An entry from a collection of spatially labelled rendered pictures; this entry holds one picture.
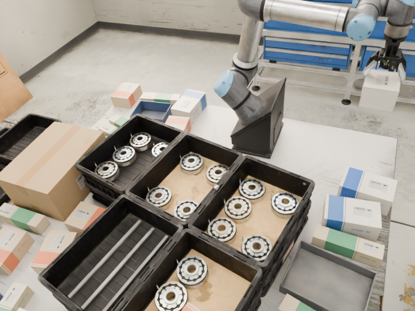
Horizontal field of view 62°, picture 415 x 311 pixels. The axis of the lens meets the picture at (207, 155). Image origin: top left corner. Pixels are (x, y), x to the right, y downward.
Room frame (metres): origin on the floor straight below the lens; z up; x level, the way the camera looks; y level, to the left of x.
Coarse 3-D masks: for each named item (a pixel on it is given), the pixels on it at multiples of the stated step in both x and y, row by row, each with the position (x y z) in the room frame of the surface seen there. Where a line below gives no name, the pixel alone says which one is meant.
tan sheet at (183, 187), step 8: (192, 152) 1.15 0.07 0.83; (208, 160) 1.08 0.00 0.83; (176, 168) 1.06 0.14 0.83; (168, 176) 1.02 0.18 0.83; (176, 176) 1.01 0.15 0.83; (184, 176) 1.01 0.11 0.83; (192, 176) 1.00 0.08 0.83; (200, 176) 0.99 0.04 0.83; (160, 184) 0.98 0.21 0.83; (168, 184) 0.98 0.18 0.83; (176, 184) 0.97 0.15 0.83; (184, 184) 0.96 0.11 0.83; (192, 184) 0.96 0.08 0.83; (200, 184) 0.95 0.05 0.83; (208, 184) 0.95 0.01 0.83; (176, 192) 0.93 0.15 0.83; (184, 192) 0.92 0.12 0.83; (192, 192) 0.92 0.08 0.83; (200, 192) 0.91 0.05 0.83; (208, 192) 0.90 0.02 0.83; (184, 200) 0.88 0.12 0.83; (192, 200) 0.87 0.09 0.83; (200, 200) 0.87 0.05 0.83; (168, 208) 0.85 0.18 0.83
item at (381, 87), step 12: (372, 72) 1.12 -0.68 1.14; (384, 72) 1.11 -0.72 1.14; (396, 72) 1.10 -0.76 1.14; (372, 84) 1.05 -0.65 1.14; (384, 84) 1.04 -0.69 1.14; (396, 84) 1.03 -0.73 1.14; (372, 96) 1.02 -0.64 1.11; (384, 96) 1.00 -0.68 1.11; (396, 96) 0.98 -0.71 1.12; (372, 108) 1.01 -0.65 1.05; (384, 108) 0.99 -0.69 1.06
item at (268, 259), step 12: (276, 168) 0.89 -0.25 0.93; (312, 180) 0.80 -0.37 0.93; (216, 192) 0.81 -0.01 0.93; (204, 204) 0.77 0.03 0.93; (300, 204) 0.71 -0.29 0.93; (192, 228) 0.67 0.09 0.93; (288, 228) 0.62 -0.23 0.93; (216, 240) 0.61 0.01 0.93; (240, 252) 0.56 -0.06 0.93; (276, 252) 0.55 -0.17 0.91; (264, 264) 0.51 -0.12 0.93
